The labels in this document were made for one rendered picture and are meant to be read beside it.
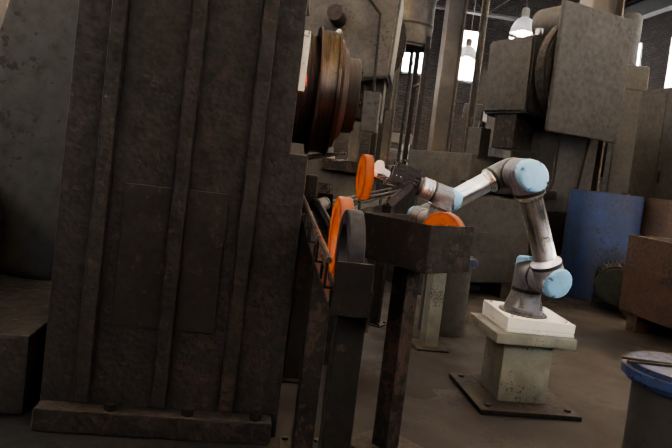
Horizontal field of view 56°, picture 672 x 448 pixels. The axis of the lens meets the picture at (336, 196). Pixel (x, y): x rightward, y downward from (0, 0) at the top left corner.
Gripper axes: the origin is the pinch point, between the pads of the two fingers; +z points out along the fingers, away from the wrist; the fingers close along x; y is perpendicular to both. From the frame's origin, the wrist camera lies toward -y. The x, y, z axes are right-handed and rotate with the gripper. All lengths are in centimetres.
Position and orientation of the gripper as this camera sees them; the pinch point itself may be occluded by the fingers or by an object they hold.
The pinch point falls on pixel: (366, 171)
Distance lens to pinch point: 222.5
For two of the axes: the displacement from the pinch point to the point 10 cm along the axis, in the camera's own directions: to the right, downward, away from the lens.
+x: 1.2, 0.8, -9.9
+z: -9.2, -3.6, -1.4
